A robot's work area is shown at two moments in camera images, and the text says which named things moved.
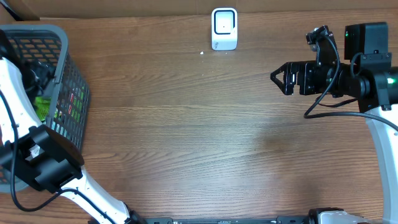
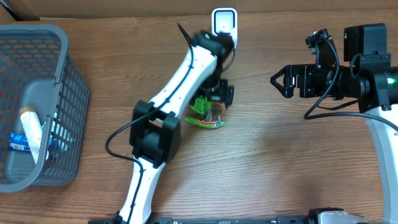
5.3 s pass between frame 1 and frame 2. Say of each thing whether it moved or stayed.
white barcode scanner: stayed
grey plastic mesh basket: stayed
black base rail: stayed
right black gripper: stayed
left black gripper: moved
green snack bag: moved
